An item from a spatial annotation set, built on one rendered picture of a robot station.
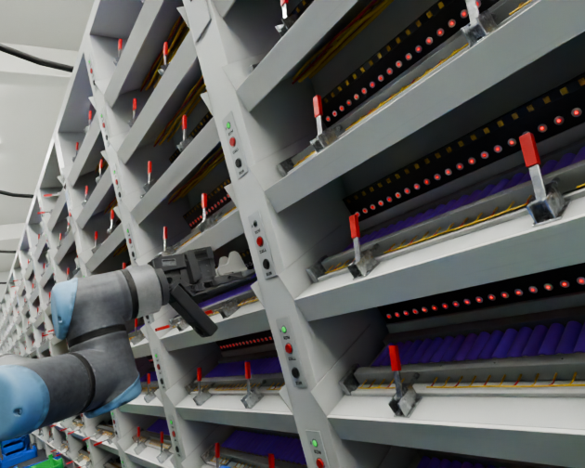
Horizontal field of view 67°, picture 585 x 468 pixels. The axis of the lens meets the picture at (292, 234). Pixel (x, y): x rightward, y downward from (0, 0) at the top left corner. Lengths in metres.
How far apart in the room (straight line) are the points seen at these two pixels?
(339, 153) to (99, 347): 0.47
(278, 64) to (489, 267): 0.46
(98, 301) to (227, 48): 0.51
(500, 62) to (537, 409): 0.37
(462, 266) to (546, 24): 0.25
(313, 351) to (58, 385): 0.38
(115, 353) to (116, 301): 0.08
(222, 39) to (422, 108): 0.47
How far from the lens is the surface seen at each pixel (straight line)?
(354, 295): 0.66
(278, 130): 0.87
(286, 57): 0.76
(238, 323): 0.95
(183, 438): 1.42
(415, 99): 0.56
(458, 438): 0.63
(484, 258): 0.53
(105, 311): 0.78
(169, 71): 1.13
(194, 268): 0.85
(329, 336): 0.80
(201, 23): 0.98
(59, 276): 2.80
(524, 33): 0.51
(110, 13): 1.65
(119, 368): 0.77
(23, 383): 0.67
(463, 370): 0.65
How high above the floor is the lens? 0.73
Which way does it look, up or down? 8 degrees up
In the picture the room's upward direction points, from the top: 16 degrees counter-clockwise
